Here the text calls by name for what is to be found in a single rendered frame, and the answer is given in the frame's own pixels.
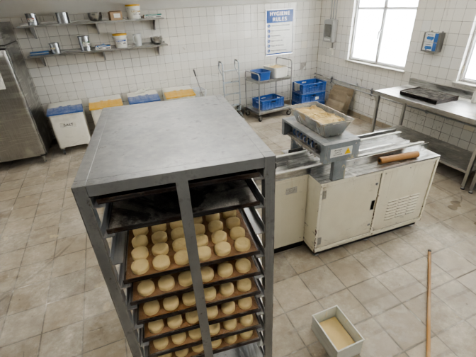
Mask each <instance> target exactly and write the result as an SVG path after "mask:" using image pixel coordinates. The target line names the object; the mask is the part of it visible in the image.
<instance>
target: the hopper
mask: <svg viewBox="0 0 476 357"><path fill-rule="evenodd" d="M289 107H290V109H291V111H292V112H293V115H294V116H295V118H296V120H297V121H298V122H299V123H302V124H303V125H305V126H306V127H308V128H309V129H311V130H313V131H315V132H316V133H317V134H319V135H321V136H322V137H324V138H326V137H333V136H337V135H342V133H343V132H344V131H345V129H346V128H347V127H348V126H349V125H350V124H351V122H352V121H353V120H354V118H351V117H349V116H347V115H345V114H343V113H340V112H338V111H337V110H334V109H332V108H330V107H328V106H325V105H323V104H321V103H319V102H316V101H314V102H309V103H300V104H295V105H290V106H289ZM310 107H313V108H316V109H319V110H320V111H325V112H326V113H328V114H329V115H334V116H335V117H337V118H341V119H343V120H344V121H339V122H335V123H327V124H321V123H320V122H318V121H316V120H314V119H313V118H311V117H309V116H307V115H305V114H304V113H301V112H300V111H298V110H296V108H299V109H301V108H310Z"/></svg>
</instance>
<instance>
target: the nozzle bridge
mask: <svg viewBox="0 0 476 357"><path fill-rule="evenodd" d="M294 130H295V131H294ZM293 131H294V133H295V134H297V131H299V136H300V133H302V139H303V137H304V135H305V136H306V141H307V138H309V139H310V144H311V141H312V140H313V141H314V142H313V148H311V145H307V143H306V142H303V140H300V138H299V136H298V137H297V136H296V135H294V134H293ZM282 134H283V135H288V136H289V137H291V143H290V148H291V149H295V148H299V147H300V146H299V144H300V145H302V146H301V147H304V148H306V149H307V150H309V151H310V152H311V153H313V154H314V155H315V156H317V157H318V158H320V160H319V162H320V163H322V164H328V163H331V169H330V176H329V180H330V181H337V180H340V179H344V176H345V170H346V161H347V159H350V158H354V157H357V156H358V151H359V147H360V142H361V139H360V138H359V137H356V136H355V135H352V134H351V133H349V132H347V131H344V132H343V133H342V135H337V136H333V137H326V138H324V137H322V136H321V135H319V134H317V133H316V132H315V131H313V130H311V129H309V128H308V127H306V126H305V125H303V124H302V123H299V122H298V121H297V120H296V118H295V116H292V117H287V118H282ZM296 142H298V144H296ZM315 143H317V150H316V151H315V148H314V146H315Z"/></svg>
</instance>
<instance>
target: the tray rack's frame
mask: <svg viewBox="0 0 476 357"><path fill-rule="evenodd" d="M260 168H265V179H262V180H261V193H262V195H263V196H264V198H265V207H264V208H262V209H261V219H262V220H263V223H264V224H265V233H263V234H262V244H263V246H264V248H265V256H263V257H262V265H263V267H264V270H265V278H262V284H263V287H264V289H265V297H262V302H263V305H264V307H265V314H263V321H264V324H265V330H264V331H263V337H264V338H265V345H264V346H263V350H264V353H265V357H272V346H273V270H274V230H275V191H276V156H275V154H274V153H273V152H272V151H271V150H270V149H269V147H268V146H267V145H266V144H265V143H264V141H263V140H262V139H261V138H260V137H259V136H258V135H257V134H256V133H255V132H254V131H253V130H252V128H251V127H250V126H249V125H248V124H247V122H246V121H245V120H244V119H243V118H242V117H241V115H240V114H238V112H236V110H235V109H234V108H233V107H232V106H231V105H230V103H229V102H228V101H227V100H226V99H225V97H224V96H218V97H216V96H215V95H214V96H202V97H195V98H183V99H176V100H170V101H158V102H151V103H139V104H132V105H126V106H114V107H111V108H110V109H107V110H102V111H101V114H100V117H99V119H98V122H97V124H96V127H95V129H94V132H93V134H92V136H91V139H90V142H89V145H88V147H87V149H86V152H85V154H84V157H83V159H82V161H81V164H80V167H79V170H78V172H77V174H76V177H75V179H74V182H73V184H72V187H71V190H72V193H73V196H74V199H75V201H76V204H77V207H78V209H79V212H80V215H81V218H82V220H83V223H84V226H85V228H86V231H87V234H88V236H89V239H90V242H91V245H92V247H93V250H94V253H95V255H96V258H97V261H98V264H99V266H100V269H101V272H102V274H103V277H104V280H105V282H106V285H107V288H108V291H109V293H110V296H111V299H112V301H113V304H114V307H115V310H116V312H117V315H118V318H119V320H120V323H121V326H122V328H123V331H124V334H125V337H126V339H127V343H128V345H129V347H130V350H131V353H132V356H133V357H144V350H143V348H142V347H141V348H140V346H139V344H138V333H137V330H134V329H133V326H132V314H131V311H130V310H128V311H127V308H126V306H125V293H124V290H123V289H120V287H119V285H118V272H117V269H116V267H115V265H114V266H112V264H111V260H110V258H109V255H110V248H109V245H108V242H107V239H103V237H102V235H101V231H100V227H101V221H100V218H99V216H98V212H97V209H93V208H92V206H91V202H90V200H89V197H91V196H99V195H104V194H109V193H117V192H121V191H129V190H134V189H138V188H146V187H151V186H159V185H164V184H168V183H176V190H177V194H178V202H179V207H180V211H181V219H182V223H183V231H184V236H185V240H186V248H187V253H188V261H189V265H190V270H191V278H192V282H193V290H194V295H195V303H196V307H197V312H198V319H199V324H200V332H201V336H202V341H203V349H204V354H205V357H237V354H236V351H235V348H233V349H230V350H227V351H223V352H219V353H215V354H213V348H212V343H211V338H210V328H209V323H208V314H207V309H206V304H205V294H204V289H203V279H202V274H201V269H200V260H199V255H198V245H197V240H196V231H195V225H194V221H193V211H192V206H191V197H190V191H189V186H188V181H189V180H193V179H201V178H205V177H210V176H218V175H223V174H230V173H235V172H240V171H248V170H252V169H260Z"/></svg>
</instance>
